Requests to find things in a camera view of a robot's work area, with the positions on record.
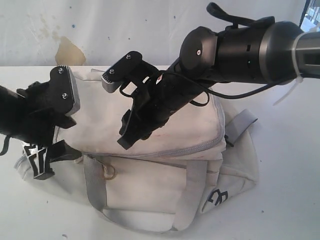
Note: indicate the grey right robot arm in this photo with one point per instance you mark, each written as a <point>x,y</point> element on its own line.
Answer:
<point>268,56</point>

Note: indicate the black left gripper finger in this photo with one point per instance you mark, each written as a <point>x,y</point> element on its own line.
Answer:
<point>41,157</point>

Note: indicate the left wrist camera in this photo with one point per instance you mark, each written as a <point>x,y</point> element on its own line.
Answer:
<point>63,91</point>

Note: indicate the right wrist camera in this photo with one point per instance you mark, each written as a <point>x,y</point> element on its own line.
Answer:
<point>133,77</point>

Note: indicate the white fabric backpack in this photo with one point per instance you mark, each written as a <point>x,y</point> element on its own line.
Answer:
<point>201,158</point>

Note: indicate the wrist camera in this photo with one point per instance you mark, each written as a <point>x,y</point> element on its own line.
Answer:
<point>63,91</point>
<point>133,77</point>

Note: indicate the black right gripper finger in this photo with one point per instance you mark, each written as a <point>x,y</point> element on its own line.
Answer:
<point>128,139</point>

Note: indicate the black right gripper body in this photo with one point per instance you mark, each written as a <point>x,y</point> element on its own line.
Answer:
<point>176,91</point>

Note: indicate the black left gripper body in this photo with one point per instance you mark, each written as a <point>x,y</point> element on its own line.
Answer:
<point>28,114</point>

